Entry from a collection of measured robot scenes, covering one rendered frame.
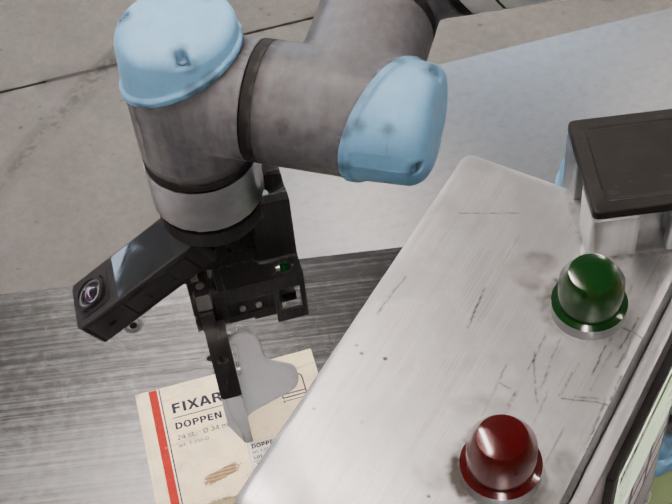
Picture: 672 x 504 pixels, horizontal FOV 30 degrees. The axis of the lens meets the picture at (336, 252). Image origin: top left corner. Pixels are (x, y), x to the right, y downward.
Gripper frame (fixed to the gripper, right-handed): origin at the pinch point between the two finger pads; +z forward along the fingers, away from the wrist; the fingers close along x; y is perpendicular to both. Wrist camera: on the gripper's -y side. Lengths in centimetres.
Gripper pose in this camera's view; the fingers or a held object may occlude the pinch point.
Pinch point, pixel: (220, 365)
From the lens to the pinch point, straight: 100.5
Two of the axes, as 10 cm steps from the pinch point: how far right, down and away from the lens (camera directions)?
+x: -2.6, -7.5, 6.1
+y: 9.6, -2.4, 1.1
